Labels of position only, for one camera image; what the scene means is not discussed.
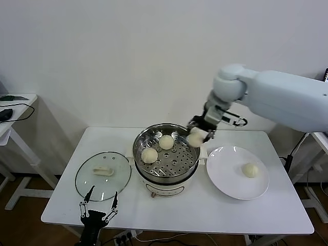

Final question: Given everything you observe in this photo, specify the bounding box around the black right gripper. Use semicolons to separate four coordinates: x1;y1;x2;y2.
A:
188;115;218;143

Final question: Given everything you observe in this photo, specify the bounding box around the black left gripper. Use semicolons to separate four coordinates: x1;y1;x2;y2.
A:
78;186;119;246

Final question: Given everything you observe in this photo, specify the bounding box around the white steamed baozi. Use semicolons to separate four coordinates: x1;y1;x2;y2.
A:
242;162;259;178
188;127;206;148
141;148;158;164
158;135;175;151

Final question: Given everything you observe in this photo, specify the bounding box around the round glass lid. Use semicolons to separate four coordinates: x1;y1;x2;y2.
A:
75;151;132;202

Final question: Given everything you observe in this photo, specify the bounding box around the steel steamer basket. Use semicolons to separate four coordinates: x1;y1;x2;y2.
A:
133;123;201;180

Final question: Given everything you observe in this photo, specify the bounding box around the white power strip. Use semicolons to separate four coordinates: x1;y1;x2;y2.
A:
114;230;144;244

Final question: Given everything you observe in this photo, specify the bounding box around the white round plate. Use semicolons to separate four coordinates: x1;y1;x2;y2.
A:
206;146;271;201

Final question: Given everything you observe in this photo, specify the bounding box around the white electric cooker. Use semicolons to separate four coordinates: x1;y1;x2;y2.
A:
125;145;208;198

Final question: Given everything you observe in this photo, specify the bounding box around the black computer mouse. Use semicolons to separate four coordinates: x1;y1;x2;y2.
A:
0;108;14;122

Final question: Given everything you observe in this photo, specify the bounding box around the dark green flat object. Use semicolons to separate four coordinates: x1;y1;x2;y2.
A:
0;94;29;101

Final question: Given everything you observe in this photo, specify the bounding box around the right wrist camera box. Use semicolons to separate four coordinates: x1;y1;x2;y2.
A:
204;106;228;126

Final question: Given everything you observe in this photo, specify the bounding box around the black hanging cable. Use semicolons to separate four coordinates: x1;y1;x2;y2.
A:
279;132;310;173

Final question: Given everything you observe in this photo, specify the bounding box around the black mouse cable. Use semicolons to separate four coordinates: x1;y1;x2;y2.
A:
0;103;36;124

